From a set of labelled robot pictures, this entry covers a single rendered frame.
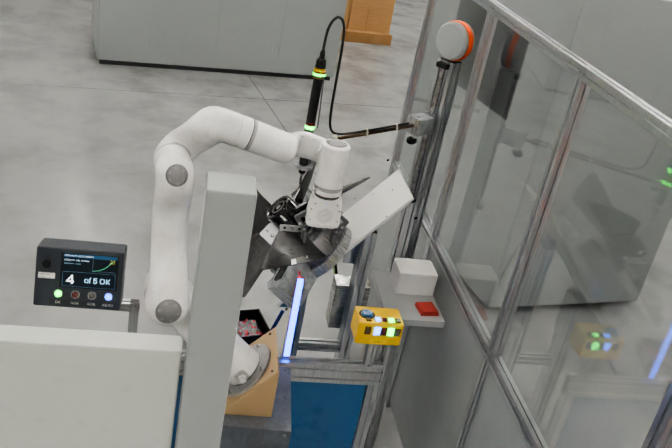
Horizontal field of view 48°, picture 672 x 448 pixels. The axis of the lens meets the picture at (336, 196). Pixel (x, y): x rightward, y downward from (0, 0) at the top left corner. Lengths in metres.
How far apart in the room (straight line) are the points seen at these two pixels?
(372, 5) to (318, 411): 8.54
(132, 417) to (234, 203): 0.29
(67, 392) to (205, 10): 7.49
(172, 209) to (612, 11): 2.95
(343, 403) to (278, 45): 6.10
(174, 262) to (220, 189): 1.41
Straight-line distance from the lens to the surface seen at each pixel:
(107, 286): 2.50
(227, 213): 0.76
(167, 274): 2.15
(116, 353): 0.86
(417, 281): 3.21
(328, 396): 2.87
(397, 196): 2.96
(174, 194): 2.04
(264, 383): 2.32
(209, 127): 2.06
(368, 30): 11.03
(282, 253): 2.70
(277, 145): 2.10
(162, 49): 8.32
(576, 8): 4.34
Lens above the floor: 2.52
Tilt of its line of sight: 25 degrees down
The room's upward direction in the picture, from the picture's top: 11 degrees clockwise
